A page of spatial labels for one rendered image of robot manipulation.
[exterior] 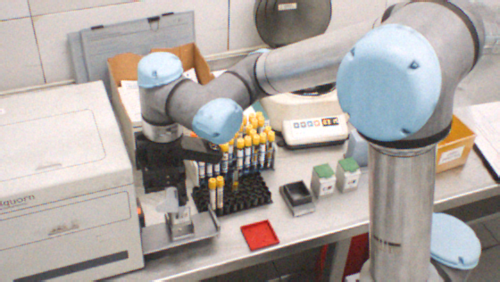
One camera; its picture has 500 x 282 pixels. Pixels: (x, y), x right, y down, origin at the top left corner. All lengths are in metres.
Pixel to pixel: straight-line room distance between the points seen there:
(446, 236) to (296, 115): 0.66
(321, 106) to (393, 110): 0.90
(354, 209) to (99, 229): 0.60
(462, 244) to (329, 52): 0.38
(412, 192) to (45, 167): 0.64
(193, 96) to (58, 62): 0.78
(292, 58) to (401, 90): 0.33
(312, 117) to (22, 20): 0.76
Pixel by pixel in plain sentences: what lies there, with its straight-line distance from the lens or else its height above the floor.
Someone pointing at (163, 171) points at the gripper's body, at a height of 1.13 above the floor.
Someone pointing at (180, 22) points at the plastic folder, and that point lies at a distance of 1.71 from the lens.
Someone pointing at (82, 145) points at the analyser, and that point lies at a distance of 1.16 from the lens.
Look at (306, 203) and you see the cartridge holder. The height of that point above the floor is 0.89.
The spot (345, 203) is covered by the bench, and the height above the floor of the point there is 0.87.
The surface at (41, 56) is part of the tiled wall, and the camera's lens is 1.71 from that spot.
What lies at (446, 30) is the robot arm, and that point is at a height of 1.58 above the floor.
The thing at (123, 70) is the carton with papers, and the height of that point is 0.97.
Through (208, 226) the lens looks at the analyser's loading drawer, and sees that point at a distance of 1.35.
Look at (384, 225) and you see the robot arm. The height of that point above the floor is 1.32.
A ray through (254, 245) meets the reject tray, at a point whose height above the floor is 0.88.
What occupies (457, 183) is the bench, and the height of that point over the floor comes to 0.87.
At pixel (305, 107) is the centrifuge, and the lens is 1.57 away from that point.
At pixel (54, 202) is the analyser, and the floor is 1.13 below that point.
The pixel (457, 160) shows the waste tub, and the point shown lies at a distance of 1.63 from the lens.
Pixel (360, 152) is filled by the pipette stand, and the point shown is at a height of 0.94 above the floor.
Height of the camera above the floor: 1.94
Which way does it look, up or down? 42 degrees down
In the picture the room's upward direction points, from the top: 3 degrees clockwise
